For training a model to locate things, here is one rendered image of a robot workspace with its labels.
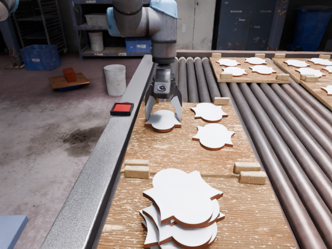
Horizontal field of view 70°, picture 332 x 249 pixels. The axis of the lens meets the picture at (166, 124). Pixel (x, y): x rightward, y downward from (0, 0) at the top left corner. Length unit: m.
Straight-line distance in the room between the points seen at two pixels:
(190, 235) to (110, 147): 0.41
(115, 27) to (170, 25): 0.15
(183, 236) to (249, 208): 0.19
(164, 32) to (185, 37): 4.51
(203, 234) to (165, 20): 0.53
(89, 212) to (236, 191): 0.32
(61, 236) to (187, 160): 0.33
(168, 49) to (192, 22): 4.48
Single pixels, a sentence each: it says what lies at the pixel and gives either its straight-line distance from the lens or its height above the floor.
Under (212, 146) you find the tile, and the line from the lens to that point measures 0.67.
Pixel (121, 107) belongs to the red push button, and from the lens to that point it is 0.93.
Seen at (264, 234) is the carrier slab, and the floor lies 0.94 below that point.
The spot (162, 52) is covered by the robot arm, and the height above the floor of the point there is 1.17.
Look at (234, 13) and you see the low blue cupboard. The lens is 5.38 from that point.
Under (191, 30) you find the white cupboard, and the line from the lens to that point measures 5.20.
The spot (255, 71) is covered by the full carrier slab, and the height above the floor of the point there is 0.94.
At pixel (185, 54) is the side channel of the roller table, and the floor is 0.94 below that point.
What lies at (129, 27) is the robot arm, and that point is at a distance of 0.68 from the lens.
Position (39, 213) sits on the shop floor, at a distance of 1.93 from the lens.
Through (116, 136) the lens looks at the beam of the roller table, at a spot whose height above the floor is 0.92.
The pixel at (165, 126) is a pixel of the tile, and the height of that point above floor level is 0.95.
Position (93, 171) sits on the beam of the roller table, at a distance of 0.66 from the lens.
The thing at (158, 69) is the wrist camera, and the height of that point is 1.12.
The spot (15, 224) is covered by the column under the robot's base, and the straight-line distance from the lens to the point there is 0.67.
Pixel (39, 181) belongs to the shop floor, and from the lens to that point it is 2.17.
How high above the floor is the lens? 1.33
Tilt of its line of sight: 30 degrees down
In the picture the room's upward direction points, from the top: straight up
